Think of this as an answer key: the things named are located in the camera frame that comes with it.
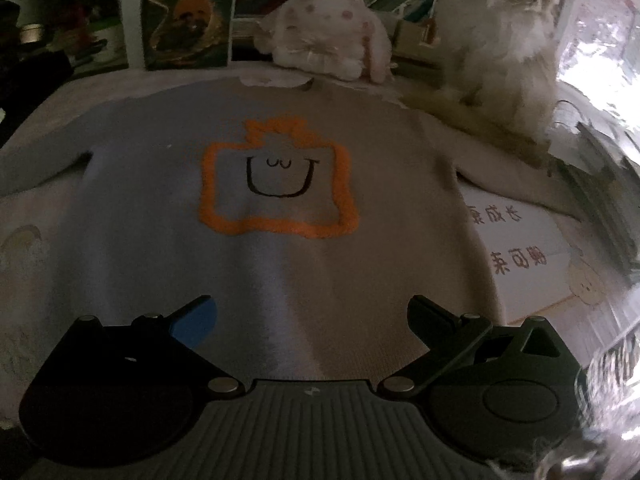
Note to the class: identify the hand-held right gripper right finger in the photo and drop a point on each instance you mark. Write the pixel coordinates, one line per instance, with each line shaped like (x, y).
(428, 318)

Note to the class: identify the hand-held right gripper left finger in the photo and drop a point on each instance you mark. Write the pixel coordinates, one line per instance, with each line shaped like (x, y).
(196, 324)

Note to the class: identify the grey sweater with orange print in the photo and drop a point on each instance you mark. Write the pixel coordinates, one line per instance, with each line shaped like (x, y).
(280, 280)

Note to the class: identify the fluffy cream cat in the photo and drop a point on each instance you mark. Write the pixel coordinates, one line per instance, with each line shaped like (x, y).
(500, 35)

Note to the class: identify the clear plastic bag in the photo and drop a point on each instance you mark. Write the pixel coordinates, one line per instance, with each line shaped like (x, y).
(607, 85)

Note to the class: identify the white plush rabbit toy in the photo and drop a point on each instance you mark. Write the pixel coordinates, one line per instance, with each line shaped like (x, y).
(325, 30)

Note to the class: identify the Harry Potter book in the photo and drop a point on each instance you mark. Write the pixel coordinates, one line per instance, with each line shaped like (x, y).
(187, 15)

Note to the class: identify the small metal can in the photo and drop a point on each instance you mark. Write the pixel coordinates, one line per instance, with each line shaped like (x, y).
(31, 33)

